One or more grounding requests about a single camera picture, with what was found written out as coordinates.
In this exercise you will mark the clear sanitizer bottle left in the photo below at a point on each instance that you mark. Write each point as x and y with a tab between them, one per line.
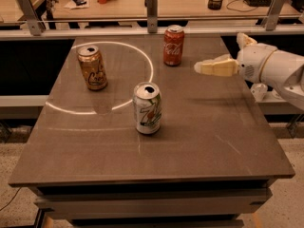
259	91

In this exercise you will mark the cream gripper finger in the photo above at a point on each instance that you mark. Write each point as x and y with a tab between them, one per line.
243	40
222	66

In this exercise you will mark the black mesh cup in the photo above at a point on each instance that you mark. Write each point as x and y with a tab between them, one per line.
214	4

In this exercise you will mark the right metal bracket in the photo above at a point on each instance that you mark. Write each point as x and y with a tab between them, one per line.
270	21

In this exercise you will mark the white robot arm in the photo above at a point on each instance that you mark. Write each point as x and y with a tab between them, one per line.
284	72

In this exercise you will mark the red coke can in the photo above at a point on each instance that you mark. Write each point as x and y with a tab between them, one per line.
173	45

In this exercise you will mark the metal bracket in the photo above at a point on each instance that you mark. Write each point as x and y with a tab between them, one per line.
35	26
152	15
270	21

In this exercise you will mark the middle metal bracket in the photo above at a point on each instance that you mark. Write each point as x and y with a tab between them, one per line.
152	15

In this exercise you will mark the white green 7up can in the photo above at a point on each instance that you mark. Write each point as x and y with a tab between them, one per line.
147	102

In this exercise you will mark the left metal bracket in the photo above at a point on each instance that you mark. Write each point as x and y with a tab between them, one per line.
35	26

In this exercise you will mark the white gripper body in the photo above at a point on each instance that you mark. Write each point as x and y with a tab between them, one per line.
252	64

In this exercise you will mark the grey drawer cabinet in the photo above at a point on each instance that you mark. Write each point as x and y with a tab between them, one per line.
142	203

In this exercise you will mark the golden LaCroix can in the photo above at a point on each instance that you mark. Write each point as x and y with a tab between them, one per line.
92	66

